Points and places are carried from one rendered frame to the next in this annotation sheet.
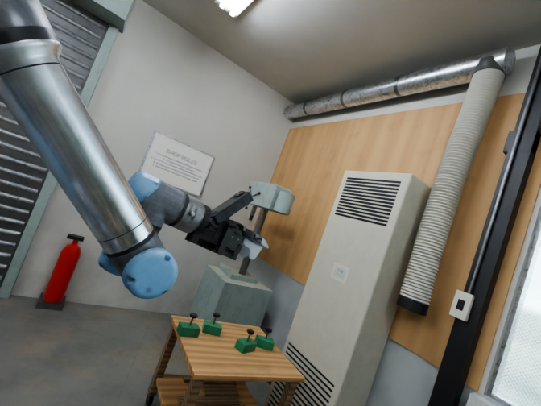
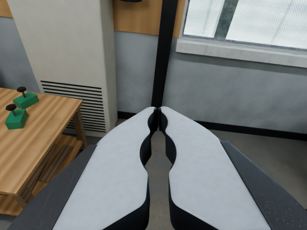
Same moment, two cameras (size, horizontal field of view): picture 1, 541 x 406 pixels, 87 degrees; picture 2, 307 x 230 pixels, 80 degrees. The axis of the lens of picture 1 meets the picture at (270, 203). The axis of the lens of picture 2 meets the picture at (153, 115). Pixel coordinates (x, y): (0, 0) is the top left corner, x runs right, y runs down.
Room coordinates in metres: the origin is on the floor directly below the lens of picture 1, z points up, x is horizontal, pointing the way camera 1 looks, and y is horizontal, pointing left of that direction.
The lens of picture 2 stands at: (0.70, 0.06, 1.29)
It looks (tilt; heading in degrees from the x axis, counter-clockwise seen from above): 40 degrees down; 302
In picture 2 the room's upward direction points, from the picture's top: 7 degrees clockwise
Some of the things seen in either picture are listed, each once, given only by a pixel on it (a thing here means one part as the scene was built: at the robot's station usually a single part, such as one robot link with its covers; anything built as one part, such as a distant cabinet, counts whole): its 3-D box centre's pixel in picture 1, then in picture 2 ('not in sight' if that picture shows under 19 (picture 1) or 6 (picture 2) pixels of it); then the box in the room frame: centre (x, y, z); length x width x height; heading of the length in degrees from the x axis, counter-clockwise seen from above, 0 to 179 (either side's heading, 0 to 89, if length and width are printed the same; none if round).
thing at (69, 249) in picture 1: (64, 270); not in sight; (2.45, 1.43, 0.30); 0.19 x 0.18 x 0.60; 32
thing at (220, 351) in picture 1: (221, 379); (19, 151); (1.70, -0.08, 0.32); 0.66 x 0.57 x 0.64; 120
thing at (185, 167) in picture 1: (179, 165); not in sight; (2.83, 0.98, 1.48); 0.64 x 0.02 x 0.46; 122
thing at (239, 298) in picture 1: (244, 269); not in sight; (2.56, 0.02, 0.79); 0.62 x 0.48 x 1.58; 32
